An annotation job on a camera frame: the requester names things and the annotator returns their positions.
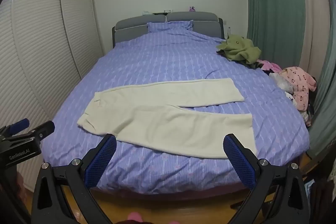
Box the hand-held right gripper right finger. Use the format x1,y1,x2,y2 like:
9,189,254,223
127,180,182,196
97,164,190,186
223,133,310,224

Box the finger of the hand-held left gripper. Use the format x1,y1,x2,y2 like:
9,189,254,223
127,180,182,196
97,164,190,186
12,121,55,142
5,118,30,135

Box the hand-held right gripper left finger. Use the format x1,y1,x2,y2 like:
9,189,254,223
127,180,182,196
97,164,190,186
31,133,117,224

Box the cream knit pants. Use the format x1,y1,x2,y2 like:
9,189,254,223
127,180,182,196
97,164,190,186
77,78,256,159

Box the pink slipper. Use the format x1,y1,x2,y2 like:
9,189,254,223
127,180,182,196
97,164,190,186
127,212,143,222

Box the white ribbed wardrobe door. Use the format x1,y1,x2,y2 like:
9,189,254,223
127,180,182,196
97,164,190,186
0,0,82,190
60,0,104,80

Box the clear plastic bag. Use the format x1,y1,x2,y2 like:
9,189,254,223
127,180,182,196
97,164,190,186
269,72,294,92

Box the pink patterned garment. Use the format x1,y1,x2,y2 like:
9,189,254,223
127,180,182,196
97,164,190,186
280,67,318,111

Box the plain pink garment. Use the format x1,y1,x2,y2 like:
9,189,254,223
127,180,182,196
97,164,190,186
259,59,282,73

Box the olive green garment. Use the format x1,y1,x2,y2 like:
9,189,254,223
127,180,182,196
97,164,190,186
216,34,261,69

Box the narrow green curtain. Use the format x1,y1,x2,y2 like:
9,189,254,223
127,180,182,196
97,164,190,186
307,0,336,161

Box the bed with purple duvet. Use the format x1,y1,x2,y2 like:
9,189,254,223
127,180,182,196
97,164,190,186
42,21,310,194

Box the grey upholstered headboard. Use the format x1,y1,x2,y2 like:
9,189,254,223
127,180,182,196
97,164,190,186
112,11,226,50

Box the purple patterned pillow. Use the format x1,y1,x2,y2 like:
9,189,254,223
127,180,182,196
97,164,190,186
147,20,194,34

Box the beige curtain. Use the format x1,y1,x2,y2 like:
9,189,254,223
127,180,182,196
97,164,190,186
297,0,331,77

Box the wide green curtain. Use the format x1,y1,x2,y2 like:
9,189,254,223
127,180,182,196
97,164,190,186
241,0,310,64

